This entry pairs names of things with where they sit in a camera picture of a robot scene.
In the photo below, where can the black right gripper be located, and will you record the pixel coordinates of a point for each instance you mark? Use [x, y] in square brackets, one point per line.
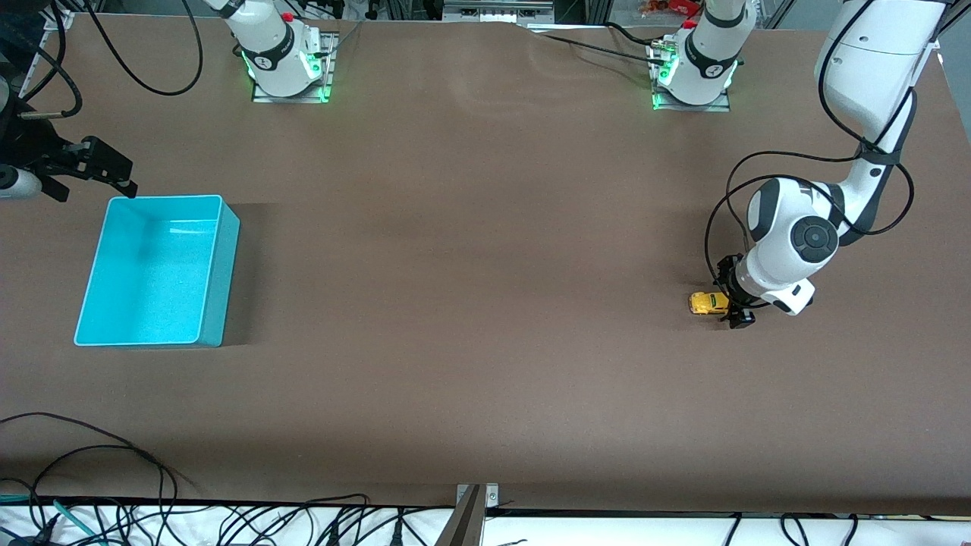
[32, 150]

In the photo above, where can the grey metal post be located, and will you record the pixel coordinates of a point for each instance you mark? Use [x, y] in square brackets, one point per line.
[463, 527]

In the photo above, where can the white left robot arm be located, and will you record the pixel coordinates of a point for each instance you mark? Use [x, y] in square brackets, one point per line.
[789, 243]

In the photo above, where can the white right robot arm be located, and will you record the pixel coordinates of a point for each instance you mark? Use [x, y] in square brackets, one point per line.
[269, 45]

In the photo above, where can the yellow beetle toy car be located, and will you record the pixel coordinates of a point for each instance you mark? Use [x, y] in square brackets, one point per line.
[707, 303]

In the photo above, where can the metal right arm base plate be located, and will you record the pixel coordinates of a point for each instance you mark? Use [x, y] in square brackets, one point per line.
[328, 68]

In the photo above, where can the aluminium corner bracket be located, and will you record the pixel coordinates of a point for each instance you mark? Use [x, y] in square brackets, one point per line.
[59, 20]

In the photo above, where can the orange red packet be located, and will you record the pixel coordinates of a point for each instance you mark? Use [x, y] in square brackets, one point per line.
[667, 6]

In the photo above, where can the turquoise plastic bin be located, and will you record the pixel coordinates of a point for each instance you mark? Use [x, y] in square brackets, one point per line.
[152, 280]

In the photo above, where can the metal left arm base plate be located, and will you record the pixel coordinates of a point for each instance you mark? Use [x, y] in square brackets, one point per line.
[713, 107]

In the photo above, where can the silver metal box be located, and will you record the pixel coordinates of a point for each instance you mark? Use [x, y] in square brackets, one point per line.
[497, 11]

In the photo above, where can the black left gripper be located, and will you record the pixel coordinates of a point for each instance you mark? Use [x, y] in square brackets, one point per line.
[731, 282]

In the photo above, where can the silver metal bracket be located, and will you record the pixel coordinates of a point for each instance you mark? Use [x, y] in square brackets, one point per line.
[491, 494]

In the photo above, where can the aluminium frame profile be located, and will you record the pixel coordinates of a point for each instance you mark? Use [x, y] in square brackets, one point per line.
[774, 14]

